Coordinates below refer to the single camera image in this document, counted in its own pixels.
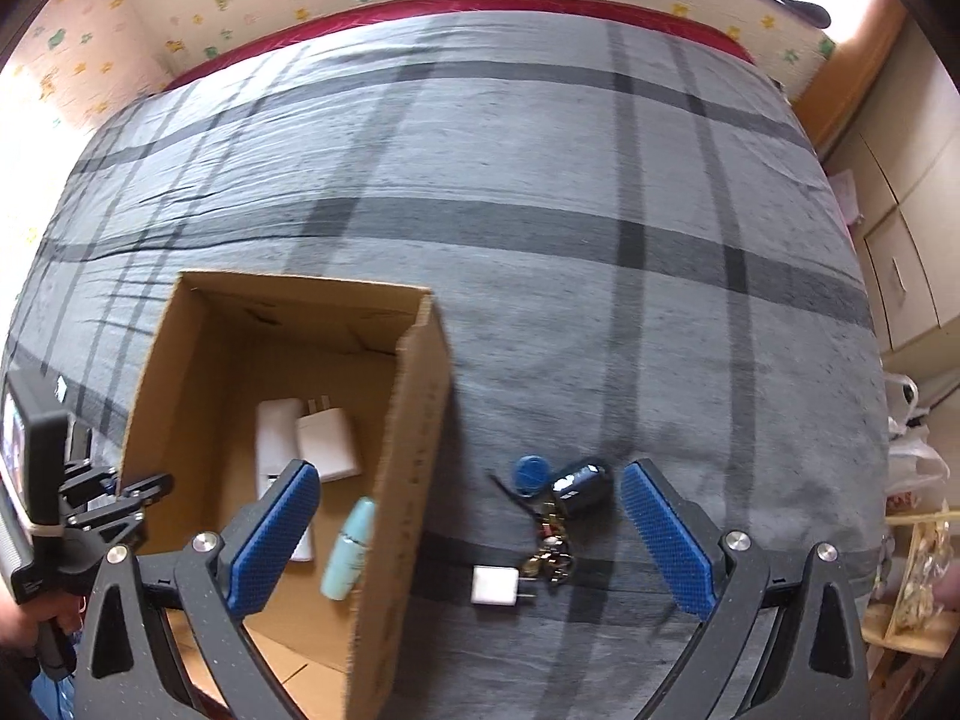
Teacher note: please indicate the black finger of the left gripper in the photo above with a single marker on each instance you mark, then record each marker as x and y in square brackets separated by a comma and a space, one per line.
[99, 514]

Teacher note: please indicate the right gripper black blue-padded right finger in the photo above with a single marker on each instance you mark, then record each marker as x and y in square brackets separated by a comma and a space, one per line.
[814, 661]

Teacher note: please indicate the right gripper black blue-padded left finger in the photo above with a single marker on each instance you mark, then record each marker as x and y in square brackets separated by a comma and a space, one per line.
[129, 664]

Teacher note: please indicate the white remote control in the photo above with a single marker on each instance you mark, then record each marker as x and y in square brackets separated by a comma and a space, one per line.
[276, 439]

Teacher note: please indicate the teal cosmetic tube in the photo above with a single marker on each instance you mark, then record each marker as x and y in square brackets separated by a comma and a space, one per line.
[346, 561]

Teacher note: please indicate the large white wall charger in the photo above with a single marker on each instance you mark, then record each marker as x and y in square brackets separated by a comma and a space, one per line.
[325, 439]

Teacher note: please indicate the brass keyring with lanyard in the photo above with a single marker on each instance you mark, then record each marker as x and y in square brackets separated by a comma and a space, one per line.
[553, 559]

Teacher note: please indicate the black glossy cylinder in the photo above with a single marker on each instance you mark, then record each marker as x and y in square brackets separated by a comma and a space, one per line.
[582, 487]

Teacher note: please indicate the small white charger cube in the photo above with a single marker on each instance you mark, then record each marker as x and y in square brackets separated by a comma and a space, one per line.
[501, 587]

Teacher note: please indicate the blue round key fob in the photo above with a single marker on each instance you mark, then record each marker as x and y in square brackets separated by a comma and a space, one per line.
[531, 475]

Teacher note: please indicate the wooden shelf with items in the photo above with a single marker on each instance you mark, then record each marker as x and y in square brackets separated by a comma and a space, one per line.
[911, 624]

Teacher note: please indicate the brown cardboard box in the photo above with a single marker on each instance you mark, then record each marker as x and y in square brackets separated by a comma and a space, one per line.
[226, 342]

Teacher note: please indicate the white plastic bag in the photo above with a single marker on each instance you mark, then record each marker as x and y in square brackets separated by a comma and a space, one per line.
[914, 465]

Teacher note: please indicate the grey plaid bed sheet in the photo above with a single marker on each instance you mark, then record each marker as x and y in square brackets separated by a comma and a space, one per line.
[633, 251]

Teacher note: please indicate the beige cabinet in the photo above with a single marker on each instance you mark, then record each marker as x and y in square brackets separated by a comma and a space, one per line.
[901, 152]

